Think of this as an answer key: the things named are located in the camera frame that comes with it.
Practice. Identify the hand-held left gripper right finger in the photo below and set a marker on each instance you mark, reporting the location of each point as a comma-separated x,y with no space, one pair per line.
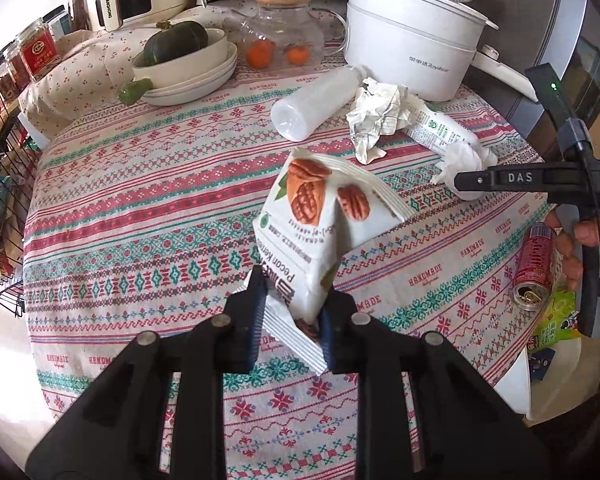
327,342

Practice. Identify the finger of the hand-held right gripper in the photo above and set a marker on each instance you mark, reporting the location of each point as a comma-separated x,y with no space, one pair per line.
500,185

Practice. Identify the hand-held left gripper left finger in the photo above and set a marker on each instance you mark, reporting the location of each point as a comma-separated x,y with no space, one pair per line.
255,325

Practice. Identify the white tissue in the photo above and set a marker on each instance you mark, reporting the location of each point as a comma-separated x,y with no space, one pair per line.
465,160

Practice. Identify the white pecan snack packet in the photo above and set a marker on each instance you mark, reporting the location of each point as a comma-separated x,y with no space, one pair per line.
300,240

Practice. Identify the green snack packet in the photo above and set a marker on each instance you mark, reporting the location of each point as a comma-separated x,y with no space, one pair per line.
555,325

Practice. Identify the blue snack box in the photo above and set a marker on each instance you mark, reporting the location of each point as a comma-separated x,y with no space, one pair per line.
539,362

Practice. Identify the person's right hand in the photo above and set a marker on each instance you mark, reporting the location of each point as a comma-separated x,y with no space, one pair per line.
564,245

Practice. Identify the white bottle with green label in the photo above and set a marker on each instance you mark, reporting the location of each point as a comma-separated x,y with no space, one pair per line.
440,130

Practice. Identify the red drink can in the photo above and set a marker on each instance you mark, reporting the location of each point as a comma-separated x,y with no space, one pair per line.
532,260

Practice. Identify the crumpled white paper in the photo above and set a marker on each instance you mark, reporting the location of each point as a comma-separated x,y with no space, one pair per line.
375,110

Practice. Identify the grey refrigerator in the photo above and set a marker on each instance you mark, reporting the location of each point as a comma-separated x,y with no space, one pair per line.
520,10

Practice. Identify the white electric cooking pot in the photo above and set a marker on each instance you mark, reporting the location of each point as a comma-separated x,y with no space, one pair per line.
405,35

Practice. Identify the white plastic bottle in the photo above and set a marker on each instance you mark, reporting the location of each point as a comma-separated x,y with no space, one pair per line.
310,105

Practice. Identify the small orange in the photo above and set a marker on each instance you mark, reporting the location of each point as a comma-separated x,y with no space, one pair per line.
298,55
260,54

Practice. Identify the glass teapot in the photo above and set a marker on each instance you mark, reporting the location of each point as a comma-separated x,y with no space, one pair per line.
280,25

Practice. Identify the dark green squash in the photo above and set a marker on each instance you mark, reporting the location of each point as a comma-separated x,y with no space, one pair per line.
175,42

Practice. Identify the white cloth with red flowers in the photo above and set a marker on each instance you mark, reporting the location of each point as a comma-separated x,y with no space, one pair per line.
80,80

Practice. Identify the red label spice jar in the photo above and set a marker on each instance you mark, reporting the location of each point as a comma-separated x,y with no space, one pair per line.
40,50

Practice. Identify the brown spice jar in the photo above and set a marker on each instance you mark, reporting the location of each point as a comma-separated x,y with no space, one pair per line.
16,67

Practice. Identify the small teal carton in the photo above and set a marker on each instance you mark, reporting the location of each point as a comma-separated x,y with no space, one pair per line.
59,20

